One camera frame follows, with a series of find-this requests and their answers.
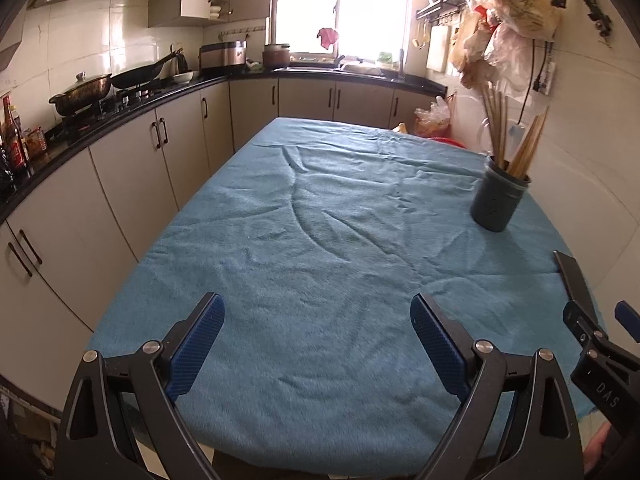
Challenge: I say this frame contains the black wall rack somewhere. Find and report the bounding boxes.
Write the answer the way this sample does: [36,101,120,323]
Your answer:
[415,0,472,28]

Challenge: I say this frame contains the dark sauce bottle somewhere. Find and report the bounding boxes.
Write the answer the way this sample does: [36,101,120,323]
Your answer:
[0,95,18,181]
[11,105,30,171]

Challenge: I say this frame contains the black gas stove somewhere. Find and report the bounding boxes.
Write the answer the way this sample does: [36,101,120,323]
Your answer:
[59,86,168,128]

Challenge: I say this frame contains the person's right hand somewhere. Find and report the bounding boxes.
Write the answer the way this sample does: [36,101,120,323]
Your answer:
[584,420,613,476]

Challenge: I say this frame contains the dark grey perforated utensil holder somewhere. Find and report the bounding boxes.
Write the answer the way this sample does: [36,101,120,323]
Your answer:
[469,155,532,234]

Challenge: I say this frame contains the brown clay pot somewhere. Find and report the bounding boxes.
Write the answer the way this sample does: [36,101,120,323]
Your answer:
[262,43,292,70]

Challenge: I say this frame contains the blue towel table cover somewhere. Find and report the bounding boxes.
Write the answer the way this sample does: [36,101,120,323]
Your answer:
[86,116,608,462]

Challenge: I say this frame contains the black wok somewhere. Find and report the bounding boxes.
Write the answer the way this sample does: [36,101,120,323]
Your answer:
[110,49,185,89]

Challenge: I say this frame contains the lidded cooking pot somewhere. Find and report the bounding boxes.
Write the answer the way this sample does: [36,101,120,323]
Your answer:
[48,72,114,117]

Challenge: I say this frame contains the small glass jar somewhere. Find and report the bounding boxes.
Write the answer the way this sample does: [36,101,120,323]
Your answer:
[22,127,48,156]

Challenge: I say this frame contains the silver rice cooker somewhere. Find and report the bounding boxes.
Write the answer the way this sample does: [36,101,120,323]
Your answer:
[199,40,249,72]

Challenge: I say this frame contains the black kitchen countertop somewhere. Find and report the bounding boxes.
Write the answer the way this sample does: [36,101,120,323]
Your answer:
[0,65,453,221]

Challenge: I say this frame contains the beige base cabinets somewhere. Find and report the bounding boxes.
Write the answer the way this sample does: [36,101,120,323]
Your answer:
[0,77,453,411]

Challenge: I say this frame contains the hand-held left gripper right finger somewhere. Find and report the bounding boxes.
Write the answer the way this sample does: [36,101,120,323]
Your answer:
[410,294,585,480]

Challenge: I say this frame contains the orange bin with bag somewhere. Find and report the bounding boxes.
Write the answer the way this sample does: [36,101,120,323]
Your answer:
[413,95,455,139]

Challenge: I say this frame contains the kitchen window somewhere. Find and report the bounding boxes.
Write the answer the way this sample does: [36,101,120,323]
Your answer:
[272,0,436,61]

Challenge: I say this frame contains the white cutting board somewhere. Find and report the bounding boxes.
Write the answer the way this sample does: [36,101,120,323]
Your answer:
[425,25,452,74]

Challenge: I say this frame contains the bunch of wooden chopsticks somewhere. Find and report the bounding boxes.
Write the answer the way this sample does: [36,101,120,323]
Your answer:
[480,80,551,181]

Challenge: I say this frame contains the plastic bag of flatbread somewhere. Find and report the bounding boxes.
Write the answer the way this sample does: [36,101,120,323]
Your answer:
[470,0,562,41]

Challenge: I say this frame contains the black flat board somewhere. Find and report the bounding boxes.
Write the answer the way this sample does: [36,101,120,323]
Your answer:
[553,250,599,322]

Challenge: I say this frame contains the black power cable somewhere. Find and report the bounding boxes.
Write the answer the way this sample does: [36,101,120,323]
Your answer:
[516,40,547,127]

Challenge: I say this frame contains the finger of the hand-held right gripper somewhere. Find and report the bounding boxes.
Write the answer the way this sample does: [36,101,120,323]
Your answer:
[614,301,640,344]
[562,300,607,357]

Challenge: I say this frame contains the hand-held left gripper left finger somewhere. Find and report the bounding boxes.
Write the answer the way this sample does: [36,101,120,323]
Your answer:
[55,292,226,480]

